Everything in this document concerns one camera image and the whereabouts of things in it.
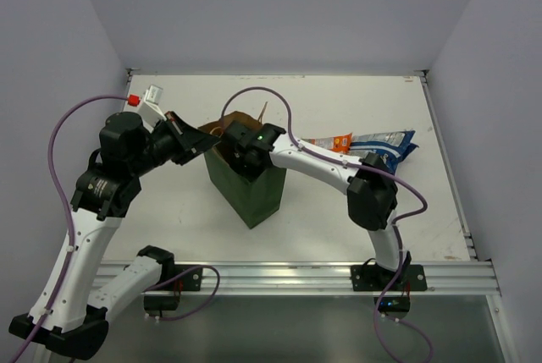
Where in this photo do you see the green paper bag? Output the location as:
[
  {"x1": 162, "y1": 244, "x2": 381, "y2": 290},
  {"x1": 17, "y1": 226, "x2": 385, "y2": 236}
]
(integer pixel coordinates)
[{"x1": 199, "y1": 111, "x2": 286, "y2": 228}]

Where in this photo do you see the orange snack packet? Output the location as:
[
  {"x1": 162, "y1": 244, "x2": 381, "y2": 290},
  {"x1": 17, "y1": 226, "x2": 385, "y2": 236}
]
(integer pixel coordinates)
[{"x1": 303, "y1": 133, "x2": 352, "y2": 154}]

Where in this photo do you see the blue snack packet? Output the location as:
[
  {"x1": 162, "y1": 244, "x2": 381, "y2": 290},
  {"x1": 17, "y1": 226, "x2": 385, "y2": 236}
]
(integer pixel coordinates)
[
  {"x1": 379, "y1": 143, "x2": 419, "y2": 174},
  {"x1": 350, "y1": 130, "x2": 415, "y2": 151}
]

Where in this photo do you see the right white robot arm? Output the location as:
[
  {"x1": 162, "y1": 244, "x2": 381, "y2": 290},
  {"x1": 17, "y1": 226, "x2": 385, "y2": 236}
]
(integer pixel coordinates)
[{"x1": 221, "y1": 121, "x2": 401, "y2": 272}]

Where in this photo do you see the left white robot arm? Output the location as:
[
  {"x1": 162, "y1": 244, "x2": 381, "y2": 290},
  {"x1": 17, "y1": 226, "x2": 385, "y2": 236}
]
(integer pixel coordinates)
[{"x1": 8, "y1": 112, "x2": 219, "y2": 360}]

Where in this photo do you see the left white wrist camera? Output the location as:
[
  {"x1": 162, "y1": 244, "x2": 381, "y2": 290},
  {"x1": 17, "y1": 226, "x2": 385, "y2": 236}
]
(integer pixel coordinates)
[{"x1": 127, "y1": 85, "x2": 166, "y2": 128}]

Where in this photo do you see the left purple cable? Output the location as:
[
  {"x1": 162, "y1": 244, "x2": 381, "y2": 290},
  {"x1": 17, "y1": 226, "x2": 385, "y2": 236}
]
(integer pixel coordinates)
[{"x1": 10, "y1": 93, "x2": 139, "y2": 363}]

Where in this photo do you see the aluminium mounting rail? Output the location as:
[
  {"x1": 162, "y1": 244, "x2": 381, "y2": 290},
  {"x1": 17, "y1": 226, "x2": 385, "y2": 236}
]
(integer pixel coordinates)
[{"x1": 91, "y1": 260, "x2": 501, "y2": 296}]

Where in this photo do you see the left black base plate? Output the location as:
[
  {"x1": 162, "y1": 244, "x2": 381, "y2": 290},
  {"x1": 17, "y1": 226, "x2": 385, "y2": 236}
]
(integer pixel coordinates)
[{"x1": 143, "y1": 262, "x2": 202, "y2": 315}]

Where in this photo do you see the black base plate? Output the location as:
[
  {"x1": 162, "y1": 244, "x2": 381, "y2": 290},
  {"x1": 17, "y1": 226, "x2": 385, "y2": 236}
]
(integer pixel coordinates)
[
  {"x1": 143, "y1": 262, "x2": 202, "y2": 315},
  {"x1": 350, "y1": 253, "x2": 429, "y2": 319}
]

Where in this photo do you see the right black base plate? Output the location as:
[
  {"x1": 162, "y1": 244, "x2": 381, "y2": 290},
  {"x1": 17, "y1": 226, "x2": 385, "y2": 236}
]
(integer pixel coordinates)
[{"x1": 350, "y1": 253, "x2": 429, "y2": 319}]

